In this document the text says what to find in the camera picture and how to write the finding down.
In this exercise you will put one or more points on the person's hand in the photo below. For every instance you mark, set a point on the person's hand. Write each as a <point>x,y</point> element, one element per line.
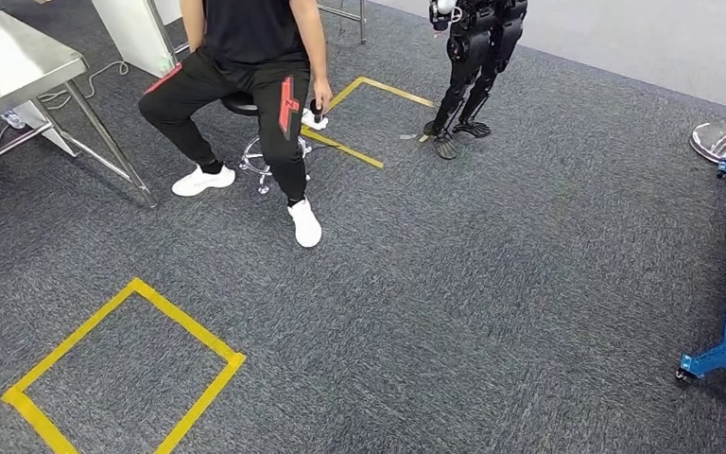
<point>324,91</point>

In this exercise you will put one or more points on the black handheld controller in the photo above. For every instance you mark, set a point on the black handheld controller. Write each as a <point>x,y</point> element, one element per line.
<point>318,116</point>

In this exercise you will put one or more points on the person's forearm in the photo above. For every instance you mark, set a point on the person's forearm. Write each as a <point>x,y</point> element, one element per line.
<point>192,25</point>
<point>313,44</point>

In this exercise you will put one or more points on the steel workbench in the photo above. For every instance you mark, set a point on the steel workbench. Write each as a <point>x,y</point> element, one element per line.
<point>0,62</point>

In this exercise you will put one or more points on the blue metal shelf rack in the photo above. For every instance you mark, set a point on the blue metal shelf rack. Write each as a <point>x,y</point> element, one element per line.
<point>713,358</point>

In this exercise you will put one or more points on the white crumpled cloth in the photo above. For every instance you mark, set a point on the white crumpled cloth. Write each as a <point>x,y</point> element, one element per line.
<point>310,120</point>

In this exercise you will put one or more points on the yellow floor tape square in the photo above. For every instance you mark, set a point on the yellow floor tape square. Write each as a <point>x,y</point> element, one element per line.
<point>191,323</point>
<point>344,149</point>

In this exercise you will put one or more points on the black chrome stool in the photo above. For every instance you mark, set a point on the black chrome stool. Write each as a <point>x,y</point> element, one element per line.
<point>238,103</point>

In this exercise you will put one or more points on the person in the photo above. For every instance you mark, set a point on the person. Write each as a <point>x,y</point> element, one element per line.
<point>250,31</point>

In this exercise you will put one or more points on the grey tape scrap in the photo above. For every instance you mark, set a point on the grey tape scrap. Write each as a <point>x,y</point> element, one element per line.
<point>408,136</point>

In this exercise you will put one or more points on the small yellow tape piece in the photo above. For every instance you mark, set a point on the small yellow tape piece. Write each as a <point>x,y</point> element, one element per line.
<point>424,138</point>

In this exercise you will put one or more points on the black humanoid robot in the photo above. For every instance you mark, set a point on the black humanoid robot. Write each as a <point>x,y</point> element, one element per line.
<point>469,50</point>

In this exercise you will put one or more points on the white panel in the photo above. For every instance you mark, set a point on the white panel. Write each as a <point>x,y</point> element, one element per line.
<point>125,31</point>

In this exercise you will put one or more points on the black rack caster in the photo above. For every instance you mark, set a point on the black rack caster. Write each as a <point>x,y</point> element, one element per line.
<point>682,376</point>

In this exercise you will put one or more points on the steel table frame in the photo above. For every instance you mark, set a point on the steel table frame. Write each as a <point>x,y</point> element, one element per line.
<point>363,22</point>

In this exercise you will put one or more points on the chrome stanchion post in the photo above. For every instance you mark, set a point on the chrome stanchion post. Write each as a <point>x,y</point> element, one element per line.
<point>707,141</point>

